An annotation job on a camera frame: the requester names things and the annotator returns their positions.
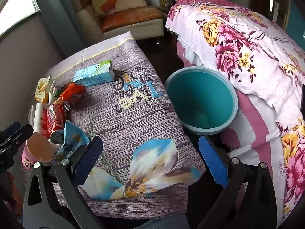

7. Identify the cream sofa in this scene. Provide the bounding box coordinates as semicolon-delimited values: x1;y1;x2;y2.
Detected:
71;0;165;41

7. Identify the teal plastic bin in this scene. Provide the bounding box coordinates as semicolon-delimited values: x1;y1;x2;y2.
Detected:
164;67;239;135

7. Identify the grey blue curtain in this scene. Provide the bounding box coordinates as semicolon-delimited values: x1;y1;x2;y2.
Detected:
31;0;86;58

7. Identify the pink floral blanket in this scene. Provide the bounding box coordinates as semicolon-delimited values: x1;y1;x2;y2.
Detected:
165;0;305;222

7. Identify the orange seat cushion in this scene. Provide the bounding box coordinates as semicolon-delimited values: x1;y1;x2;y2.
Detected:
100;7;164;32

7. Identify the printed grey tablecloth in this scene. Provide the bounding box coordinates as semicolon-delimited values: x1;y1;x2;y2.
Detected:
20;31;206;213

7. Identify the blue green milk carton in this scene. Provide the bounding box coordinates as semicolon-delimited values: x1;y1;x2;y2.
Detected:
73;60;115;88

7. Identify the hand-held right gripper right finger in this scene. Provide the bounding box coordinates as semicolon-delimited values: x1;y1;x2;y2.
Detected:
198;135;278;229

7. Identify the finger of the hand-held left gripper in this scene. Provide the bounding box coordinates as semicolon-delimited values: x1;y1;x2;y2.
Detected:
0;121;21;140
0;124;34;172

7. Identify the red drink can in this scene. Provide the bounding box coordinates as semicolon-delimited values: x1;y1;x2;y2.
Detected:
47;100;70;142

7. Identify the window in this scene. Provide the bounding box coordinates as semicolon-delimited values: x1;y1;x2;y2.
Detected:
0;0;39;37

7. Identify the orange foil wrapper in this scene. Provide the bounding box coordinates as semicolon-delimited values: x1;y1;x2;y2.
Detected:
56;82;86;108

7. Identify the white printed paper cup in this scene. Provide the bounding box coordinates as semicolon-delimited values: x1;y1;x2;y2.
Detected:
32;102;51;140

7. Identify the cream orange patterned pillow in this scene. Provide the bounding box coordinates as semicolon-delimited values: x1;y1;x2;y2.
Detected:
92;0;148;16

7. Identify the yellow snack packet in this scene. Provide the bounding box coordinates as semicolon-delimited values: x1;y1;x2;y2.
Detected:
35;75;55;103

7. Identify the pink paper cup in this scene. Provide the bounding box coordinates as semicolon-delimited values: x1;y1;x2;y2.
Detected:
22;133;54;170

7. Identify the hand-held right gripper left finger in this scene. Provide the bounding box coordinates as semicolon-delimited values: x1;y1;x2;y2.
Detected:
22;136;105;229

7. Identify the blue snack packet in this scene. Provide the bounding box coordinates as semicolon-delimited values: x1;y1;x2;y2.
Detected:
56;120;90;163

